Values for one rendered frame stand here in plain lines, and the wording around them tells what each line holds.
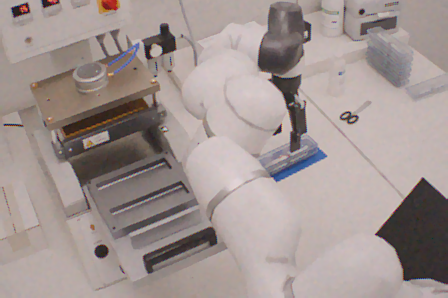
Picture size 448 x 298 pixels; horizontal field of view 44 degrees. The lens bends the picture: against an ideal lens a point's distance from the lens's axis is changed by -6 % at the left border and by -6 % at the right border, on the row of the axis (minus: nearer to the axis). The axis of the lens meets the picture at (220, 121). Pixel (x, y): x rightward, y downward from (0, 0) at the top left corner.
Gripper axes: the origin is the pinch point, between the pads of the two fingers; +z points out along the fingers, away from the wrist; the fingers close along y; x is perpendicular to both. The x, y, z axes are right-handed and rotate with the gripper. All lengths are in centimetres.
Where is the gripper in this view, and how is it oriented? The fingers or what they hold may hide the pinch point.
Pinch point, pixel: (285, 134)
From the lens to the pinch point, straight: 157.0
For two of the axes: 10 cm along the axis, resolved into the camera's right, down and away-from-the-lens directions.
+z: 0.6, 7.8, 6.3
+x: 8.5, -3.6, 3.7
